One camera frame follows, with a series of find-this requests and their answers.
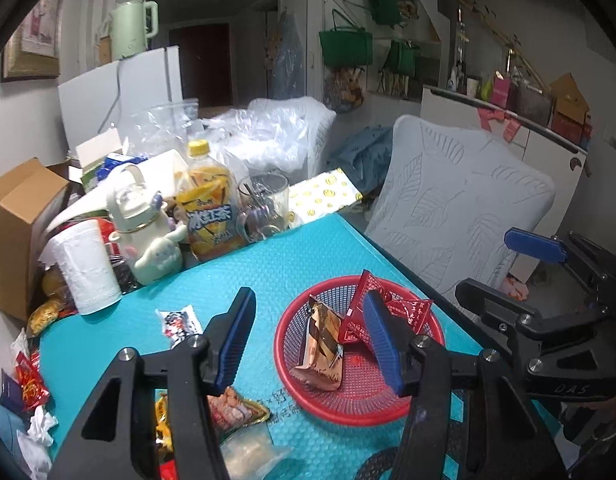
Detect blue cloth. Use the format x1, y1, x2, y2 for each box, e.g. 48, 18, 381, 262
328, 125, 394, 196

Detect brown cardboard box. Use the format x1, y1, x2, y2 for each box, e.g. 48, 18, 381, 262
0, 157, 74, 323

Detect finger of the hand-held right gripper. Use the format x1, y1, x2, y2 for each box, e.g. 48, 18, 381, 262
455, 278, 614, 356
504, 227, 616, 307

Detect white orange plastic bag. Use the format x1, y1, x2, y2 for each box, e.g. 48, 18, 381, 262
505, 272, 531, 301

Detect white mini fridge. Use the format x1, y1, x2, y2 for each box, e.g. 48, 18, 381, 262
58, 46, 184, 153

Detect clear plastic sheet pile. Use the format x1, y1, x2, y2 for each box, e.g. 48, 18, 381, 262
203, 96, 337, 181

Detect red foil snack packets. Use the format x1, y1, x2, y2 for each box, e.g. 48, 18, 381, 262
10, 350, 51, 413

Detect cream cartoon water bottle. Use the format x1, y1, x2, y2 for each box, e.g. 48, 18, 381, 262
107, 164, 188, 287

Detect pink box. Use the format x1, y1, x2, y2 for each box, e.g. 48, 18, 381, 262
492, 72, 511, 108

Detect grey leaf pattern cushion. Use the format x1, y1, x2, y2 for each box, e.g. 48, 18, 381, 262
363, 114, 556, 306

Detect dark red snack packet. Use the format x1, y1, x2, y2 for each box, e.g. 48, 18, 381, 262
338, 270, 376, 356

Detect white open box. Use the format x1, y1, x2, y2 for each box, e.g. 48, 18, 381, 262
68, 127, 129, 191

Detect green electric kettle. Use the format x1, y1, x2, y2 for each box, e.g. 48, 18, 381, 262
107, 1, 160, 61

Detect red white-print snack packet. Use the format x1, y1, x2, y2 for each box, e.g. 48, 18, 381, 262
385, 297, 435, 338

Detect pink ribbon bow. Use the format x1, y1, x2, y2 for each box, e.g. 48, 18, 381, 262
478, 106, 521, 143

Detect small green tote bag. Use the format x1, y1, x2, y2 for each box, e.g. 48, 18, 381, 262
383, 40, 421, 77

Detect brown patterned hanging bag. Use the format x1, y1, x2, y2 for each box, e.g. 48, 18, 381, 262
323, 67, 365, 113

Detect large green tote bag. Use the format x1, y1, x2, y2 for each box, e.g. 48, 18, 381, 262
319, 9, 374, 67

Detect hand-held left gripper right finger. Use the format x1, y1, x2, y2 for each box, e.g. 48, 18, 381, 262
362, 290, 569, 480

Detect brown snack packet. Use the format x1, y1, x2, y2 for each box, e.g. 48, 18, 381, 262
293, 296, 346, 391

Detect blue plastic garment cover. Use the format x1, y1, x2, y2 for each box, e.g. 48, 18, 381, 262
268, 10, 306, 101

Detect yellow snack bag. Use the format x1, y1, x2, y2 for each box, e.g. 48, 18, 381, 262
27, 297, 64, 338

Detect dark wooden door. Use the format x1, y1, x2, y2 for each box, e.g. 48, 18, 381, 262
169, 22, 234, 108

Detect smiley face yellow cloth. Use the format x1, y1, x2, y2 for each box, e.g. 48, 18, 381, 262
288, 167, 363, 229

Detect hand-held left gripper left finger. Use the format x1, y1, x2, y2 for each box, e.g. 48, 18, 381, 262
48, 287, 259, 480

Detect yellow iced tea bottle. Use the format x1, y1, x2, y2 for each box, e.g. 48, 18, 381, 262
175, 139, 249, 263

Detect brown printed handbag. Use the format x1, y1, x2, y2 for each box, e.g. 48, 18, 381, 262
508, 77, 554, 128

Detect tall glass bottle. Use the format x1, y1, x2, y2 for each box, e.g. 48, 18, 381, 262
453, 5, 466, 73

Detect white paper towel roll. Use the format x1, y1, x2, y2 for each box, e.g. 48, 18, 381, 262
47, 220, 124, 316

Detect white red snack packet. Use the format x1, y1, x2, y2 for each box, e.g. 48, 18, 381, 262
155, 305, 205, 350

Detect black kettle cable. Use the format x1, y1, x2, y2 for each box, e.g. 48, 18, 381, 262
98, 57, 124, 133

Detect clear zip bag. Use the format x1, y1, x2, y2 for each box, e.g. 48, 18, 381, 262
125, 99, 201, 161

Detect teal bubble mat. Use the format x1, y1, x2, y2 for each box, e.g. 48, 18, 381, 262
38, 212, 564, 480

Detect framed picture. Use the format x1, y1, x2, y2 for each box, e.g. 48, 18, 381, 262
0, 0, 69, 83

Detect clear plastic snack bag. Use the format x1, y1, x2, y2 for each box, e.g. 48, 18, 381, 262
219, 422, 294, 480

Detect blue white carton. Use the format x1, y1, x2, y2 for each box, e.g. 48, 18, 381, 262
95, 155, 149, 183

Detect yellow snack packet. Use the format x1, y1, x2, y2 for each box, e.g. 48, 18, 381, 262
154, 390, 176, 461

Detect glass mug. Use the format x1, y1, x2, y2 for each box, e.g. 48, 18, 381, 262
236, 173, 291, 243

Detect red plastic basket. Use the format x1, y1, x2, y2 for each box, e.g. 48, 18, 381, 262
274, 275, 446, 428

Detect orange snack packet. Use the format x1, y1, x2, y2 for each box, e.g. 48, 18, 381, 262
208, 385, 271, 433

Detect crumpled white tissue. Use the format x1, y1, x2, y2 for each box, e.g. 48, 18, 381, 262
18, 405, 59, 478

